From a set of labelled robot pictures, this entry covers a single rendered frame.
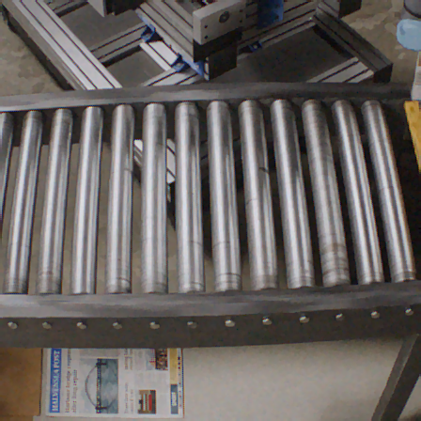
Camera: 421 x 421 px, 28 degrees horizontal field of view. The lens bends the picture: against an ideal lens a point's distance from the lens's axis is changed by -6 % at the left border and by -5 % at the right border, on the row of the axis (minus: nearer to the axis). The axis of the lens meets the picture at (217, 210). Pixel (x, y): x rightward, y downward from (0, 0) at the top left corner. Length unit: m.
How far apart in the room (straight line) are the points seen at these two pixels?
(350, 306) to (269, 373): 0.85
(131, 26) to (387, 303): 1.62
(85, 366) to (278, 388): 0.52
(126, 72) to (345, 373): 1.13
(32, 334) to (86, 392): 0.76
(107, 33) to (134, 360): 1.10
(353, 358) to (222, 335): 0.87
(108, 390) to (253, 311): 0.89
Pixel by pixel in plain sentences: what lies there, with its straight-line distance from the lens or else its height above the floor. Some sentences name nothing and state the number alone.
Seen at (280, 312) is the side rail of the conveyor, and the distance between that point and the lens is 1.53.
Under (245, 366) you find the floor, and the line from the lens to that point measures 2.37.
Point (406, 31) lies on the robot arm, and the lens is 1.72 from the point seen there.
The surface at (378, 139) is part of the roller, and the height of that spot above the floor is 0.80.
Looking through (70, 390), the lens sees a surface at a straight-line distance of 2.36.
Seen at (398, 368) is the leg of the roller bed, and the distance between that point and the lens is 1.84.
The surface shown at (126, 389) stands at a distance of 2.34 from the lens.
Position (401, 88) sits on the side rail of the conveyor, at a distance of 1.90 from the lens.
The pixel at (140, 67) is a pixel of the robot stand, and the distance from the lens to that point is 2.75.
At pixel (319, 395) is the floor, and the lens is 2.34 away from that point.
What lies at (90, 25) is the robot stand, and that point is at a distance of 2.93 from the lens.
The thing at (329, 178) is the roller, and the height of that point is 0.80.
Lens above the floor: 2.12
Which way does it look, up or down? 54 degrees down
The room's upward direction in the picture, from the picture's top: straight up
